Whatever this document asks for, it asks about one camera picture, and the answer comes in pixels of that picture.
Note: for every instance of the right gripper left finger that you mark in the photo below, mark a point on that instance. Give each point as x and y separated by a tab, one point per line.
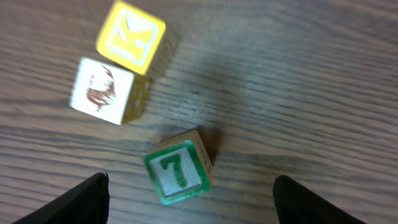
88	202

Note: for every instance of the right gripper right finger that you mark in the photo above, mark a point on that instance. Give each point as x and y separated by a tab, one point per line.
295	204

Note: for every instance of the green number seven block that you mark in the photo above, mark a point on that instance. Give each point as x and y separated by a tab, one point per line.
180	167

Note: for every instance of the white block red picture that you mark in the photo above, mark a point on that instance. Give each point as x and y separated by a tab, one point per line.
108	92

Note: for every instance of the yellow block right side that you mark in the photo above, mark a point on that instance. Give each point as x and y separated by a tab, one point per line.
136	40

